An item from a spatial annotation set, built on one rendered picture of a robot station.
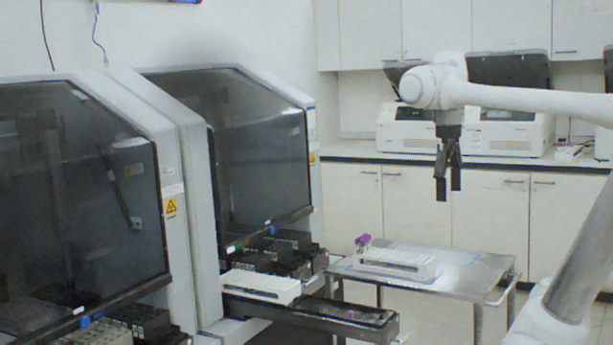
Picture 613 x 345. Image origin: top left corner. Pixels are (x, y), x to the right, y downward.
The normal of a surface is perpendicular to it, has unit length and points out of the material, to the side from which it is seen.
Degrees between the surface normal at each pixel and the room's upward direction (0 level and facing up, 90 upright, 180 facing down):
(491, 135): 90
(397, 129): 90
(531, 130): 90
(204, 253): 90
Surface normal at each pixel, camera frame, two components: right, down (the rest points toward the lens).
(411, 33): -0.52, 0.19
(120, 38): 0.85, 0.05
